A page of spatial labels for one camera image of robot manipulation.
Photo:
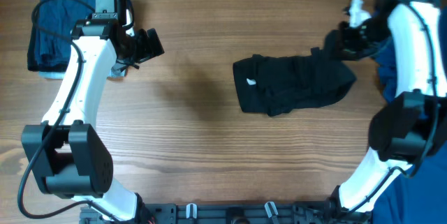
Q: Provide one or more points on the folded light denim garment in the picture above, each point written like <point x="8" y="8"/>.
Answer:
<point x="113" y="73"/>

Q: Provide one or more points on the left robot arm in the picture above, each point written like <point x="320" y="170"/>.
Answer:
<point x="66" y="156"/>

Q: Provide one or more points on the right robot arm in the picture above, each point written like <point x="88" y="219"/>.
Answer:
<point x="412" y="126"/>

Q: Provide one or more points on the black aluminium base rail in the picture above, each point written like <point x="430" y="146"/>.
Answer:
<point x="267" y="213"/>

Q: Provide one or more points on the black polo shirt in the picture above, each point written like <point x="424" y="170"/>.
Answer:
<point x="278" y="85"/>

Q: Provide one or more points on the folded dark blue shorts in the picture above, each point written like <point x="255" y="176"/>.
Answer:
<point x="75" y="11"/>

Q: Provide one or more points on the blue polo shirt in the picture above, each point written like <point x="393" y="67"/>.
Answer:
<point x="421" y="199"/>

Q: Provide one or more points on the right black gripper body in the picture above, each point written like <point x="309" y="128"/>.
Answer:
<point x="357" y="41"/>

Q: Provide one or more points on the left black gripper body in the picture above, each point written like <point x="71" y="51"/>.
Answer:
<point x="140" y="49"/>

